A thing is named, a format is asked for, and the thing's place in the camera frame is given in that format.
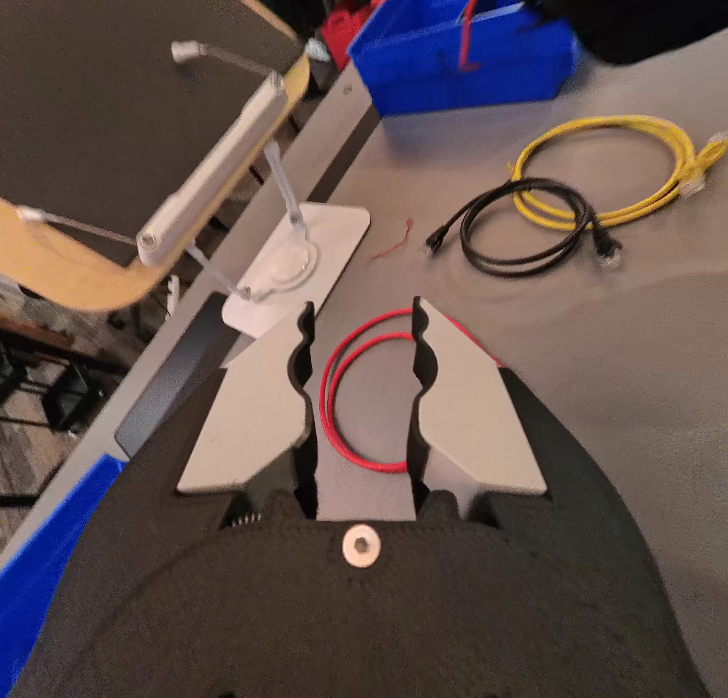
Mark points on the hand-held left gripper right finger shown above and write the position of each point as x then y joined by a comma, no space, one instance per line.
478,419

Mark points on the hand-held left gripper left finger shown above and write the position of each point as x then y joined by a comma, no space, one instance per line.
250,414

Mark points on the black board with wooden edge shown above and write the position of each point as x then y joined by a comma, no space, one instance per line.
114,84

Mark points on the grey stand bar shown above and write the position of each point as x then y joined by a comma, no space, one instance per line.
210,169

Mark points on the dark cloth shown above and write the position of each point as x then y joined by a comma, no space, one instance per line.
637,10

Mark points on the red bag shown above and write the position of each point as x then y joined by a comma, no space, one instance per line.
347,27

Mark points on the plain blue bin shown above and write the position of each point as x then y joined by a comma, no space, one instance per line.
34,567

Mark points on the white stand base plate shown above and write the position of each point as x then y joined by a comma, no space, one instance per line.
335,226

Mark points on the blue bin with tag sticker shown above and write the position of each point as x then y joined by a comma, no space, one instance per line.
455,90

